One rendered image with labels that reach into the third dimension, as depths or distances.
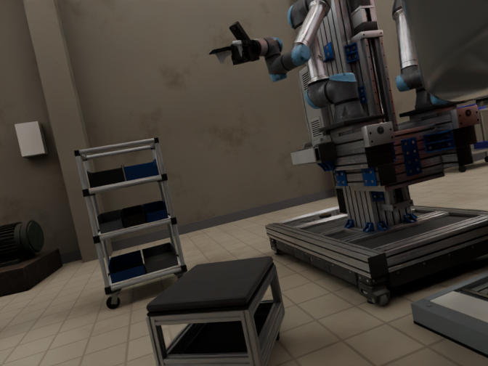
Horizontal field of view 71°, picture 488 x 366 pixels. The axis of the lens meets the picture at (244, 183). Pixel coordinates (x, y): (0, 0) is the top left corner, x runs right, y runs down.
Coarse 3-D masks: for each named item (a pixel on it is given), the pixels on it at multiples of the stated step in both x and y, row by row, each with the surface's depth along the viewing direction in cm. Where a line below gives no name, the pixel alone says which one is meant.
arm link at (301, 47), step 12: (312, 0) 155; (324, 0) 153; (312, 12) 151; (324, 12) 153; (312, 24) 148; (300, 36) 145; (312, 36) 147; (300, 48) 139; (288, 60) 144; (300, 60) 141
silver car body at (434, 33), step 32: (416, 0) 38; (448, 0) 33; (480, 0) 29; (416, 32) 41; (448, 32) 34; (480, 32) 30; (448, 64) 36; (480, 64) 35; (448, 96) 47; (480, 96) 48
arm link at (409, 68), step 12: (396, 0) 150; (396, 12) 150; (396, 24) 151; (408, 36) 146; (408, 48) 145; (408, 60) 145; (408, 72) 144; (396, 84) 147; (408, 84) 144; (420, 84) 143
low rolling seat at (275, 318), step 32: (192, 288) 114; (224, 288) 108; (256, 288) 111; (160, 320) 107; (192, 320) 104; (224, 320) 101; (256, 320) 134; (160, 352) 108; (192, 352) 119; (224, 352) 115; (256, 352) 99
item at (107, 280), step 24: (120, 144) 211; (144, 144) 217; (120, 168) 243; (144, 168) 220; (96, 192) 206; (168, 192) 220; (96, 216) 240; (120, 216) 215; (144, 216) 219; (168, 216) 231; (96, 240) 205; (120, 264) 242; (144, 264) 246; (168, 264) 224; (120, 288) 210
